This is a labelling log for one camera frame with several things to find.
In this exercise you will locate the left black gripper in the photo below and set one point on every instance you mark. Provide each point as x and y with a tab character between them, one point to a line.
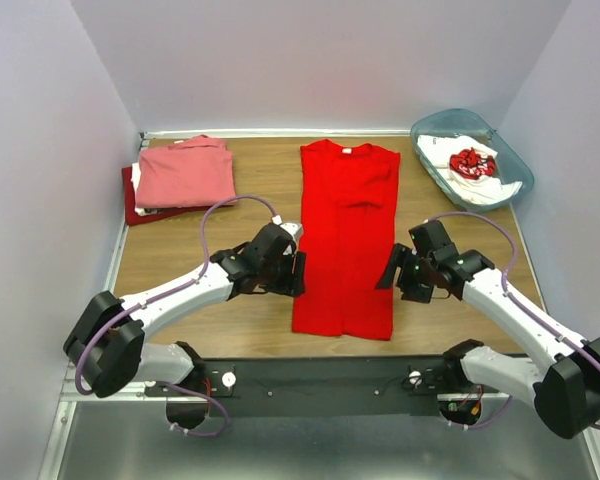
293	284

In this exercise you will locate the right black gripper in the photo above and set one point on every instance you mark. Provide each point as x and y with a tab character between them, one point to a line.
402	255

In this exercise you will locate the bright red t-shirt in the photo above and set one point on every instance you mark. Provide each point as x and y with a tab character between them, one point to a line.
348	208

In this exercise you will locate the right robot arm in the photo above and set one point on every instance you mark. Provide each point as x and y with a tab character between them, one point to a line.
559	372

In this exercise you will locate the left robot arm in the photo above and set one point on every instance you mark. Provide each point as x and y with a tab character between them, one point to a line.
109	345

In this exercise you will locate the white printed t-shirt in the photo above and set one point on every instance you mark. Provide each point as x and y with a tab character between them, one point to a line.
468	167

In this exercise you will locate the clear blue plastic bin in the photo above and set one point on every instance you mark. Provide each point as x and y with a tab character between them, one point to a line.
455	122

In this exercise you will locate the folded pink t-shirt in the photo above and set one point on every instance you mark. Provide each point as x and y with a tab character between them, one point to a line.
196	172

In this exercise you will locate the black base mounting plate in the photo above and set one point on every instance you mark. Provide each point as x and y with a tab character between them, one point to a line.
326	386

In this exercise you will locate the folded white t-shirt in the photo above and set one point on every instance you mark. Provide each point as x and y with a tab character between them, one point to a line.
145	203

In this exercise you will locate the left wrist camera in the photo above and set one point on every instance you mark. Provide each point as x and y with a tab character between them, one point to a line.
295	229

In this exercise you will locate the aluminium extrusion rail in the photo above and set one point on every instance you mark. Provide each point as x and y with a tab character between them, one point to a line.
127	437

